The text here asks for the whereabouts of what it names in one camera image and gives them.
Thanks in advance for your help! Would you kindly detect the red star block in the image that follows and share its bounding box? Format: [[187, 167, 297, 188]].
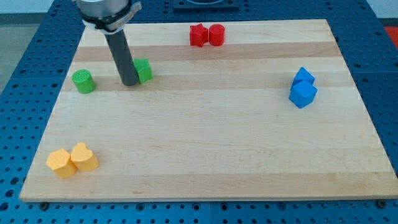
[[189, 23, 208, 47]]

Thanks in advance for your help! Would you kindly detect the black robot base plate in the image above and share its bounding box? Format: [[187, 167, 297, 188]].
[[172, 0, 239, 12]]

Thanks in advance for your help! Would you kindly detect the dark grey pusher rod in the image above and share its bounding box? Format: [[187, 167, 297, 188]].
[[105, 30, 139, 86]]

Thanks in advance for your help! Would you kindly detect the green cylinder block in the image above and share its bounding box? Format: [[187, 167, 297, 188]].
[[72, 69, 96, 94]]

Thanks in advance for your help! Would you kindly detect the yellow heart block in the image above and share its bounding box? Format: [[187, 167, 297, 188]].
[[71, 142, 99, 171]]

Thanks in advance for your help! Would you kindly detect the wooden board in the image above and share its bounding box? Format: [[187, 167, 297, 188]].
[[20, 19, 397, 202]]

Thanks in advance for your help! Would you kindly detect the red cylinder block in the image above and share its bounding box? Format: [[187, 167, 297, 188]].
[[208, 24, 225, 46]]

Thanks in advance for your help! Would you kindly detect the yellow hexagon block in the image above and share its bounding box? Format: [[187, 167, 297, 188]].
[[46, 148, 76, 179]]

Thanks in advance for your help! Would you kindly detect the blue cube block rear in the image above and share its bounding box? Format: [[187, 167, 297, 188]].
[[291, 67, 315, 87]]

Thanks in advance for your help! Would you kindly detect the blue cube block front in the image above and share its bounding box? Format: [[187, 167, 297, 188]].
[[289, 80, 318, 109]]

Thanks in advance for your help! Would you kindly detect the green star block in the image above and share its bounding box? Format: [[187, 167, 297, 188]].
[[134, 58, 153, 84]]

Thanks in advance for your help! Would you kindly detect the blue cube block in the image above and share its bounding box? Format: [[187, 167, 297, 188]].
[[291, 67, 315, 87], [289, 80, 318, 109]]

